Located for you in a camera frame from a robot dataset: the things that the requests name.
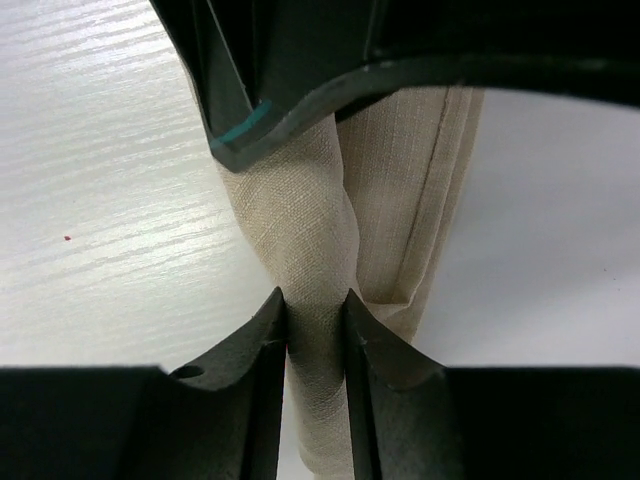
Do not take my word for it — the beige cloth napkin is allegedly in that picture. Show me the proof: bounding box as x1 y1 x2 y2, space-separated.
220 87 485 479

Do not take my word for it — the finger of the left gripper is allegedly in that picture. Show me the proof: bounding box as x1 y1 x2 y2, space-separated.
153 0 639 173

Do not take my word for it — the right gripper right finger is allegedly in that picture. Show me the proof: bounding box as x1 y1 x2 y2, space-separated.
342 293 639 479

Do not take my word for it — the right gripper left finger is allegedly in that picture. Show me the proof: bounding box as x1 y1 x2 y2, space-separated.
1 290 286 479

